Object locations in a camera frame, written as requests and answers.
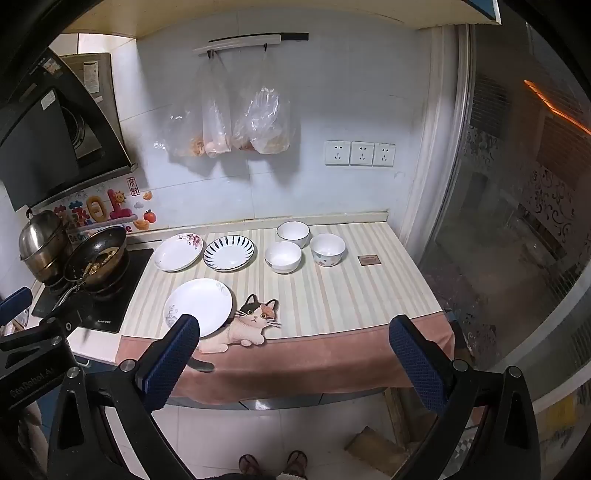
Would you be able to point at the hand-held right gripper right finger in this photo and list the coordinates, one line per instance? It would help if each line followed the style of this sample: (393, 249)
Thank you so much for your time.
(418, 364)

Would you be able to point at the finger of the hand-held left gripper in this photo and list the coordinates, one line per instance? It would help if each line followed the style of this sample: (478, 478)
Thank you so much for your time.
(67, 325)
(14, 305)

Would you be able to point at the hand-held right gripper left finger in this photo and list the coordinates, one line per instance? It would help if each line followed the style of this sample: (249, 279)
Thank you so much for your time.
(168, 364)

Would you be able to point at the white bowl with dark rim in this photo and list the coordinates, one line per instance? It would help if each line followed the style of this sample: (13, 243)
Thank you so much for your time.
(292, 233)

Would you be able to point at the black induction cooktop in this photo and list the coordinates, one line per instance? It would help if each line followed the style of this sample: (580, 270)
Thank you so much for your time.
(117, 304)

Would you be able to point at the large white plate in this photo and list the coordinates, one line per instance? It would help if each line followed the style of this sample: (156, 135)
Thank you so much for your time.
(198, 304)

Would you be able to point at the stainless steel pot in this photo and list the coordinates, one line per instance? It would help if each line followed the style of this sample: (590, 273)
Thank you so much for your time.
(39, 240)

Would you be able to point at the dark frying pan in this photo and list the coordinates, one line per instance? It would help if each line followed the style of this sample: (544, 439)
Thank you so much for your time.
(99, 258)

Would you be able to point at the cardboard piece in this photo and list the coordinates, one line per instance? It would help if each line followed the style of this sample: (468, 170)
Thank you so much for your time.
(376, 450)

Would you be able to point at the striped tablecloth with cat print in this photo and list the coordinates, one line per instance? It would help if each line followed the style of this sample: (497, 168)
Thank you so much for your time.
(332, 314)

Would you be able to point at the white plate with floral print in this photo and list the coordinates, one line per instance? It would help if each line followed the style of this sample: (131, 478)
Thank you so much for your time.
(178, 254)

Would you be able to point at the small brown square coaster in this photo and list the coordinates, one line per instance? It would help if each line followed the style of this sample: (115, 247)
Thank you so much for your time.
(369, 260)

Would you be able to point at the white plate with striped rim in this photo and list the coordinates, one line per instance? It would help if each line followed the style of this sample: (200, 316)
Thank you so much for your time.
(228, 253)

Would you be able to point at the person's left foot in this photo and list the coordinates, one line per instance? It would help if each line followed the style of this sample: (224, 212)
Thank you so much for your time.
(249, 465)

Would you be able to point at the person's foot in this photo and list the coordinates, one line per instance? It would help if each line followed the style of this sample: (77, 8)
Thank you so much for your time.
(296, 464)
(249, 465)

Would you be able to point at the white bowl with dotted print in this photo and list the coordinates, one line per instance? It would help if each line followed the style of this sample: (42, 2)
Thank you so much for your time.
(327, 248)

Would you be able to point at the person's right foot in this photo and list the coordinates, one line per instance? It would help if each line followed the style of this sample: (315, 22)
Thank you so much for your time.
(296, 464)

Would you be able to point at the plain white bowl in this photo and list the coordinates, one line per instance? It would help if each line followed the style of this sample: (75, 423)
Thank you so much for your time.
(283, 256)

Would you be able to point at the black range hood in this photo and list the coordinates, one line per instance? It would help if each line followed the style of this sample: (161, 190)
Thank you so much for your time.
(37, 138)

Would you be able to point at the sliding glass door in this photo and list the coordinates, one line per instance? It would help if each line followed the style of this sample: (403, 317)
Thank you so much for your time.
(508, 207)

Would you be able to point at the clear plastic bag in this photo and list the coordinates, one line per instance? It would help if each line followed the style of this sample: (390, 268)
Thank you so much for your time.
(217, 120)
(182, 138)
(263, 120)

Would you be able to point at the colourful wall stickers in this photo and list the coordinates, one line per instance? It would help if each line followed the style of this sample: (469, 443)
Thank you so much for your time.
(97, 207)

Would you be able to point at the white wall socket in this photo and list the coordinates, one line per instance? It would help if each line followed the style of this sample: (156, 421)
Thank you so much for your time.
(362, 153)
(384, 154)
(337, 153)

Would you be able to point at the white hook rail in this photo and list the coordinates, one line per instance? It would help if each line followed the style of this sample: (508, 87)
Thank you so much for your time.
(240, 43)

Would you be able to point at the black wall rail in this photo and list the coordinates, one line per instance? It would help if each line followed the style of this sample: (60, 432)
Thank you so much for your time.
(295, 36)

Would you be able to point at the wall cabinet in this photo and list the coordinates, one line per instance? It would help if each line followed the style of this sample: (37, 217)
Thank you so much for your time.
(277, 14)

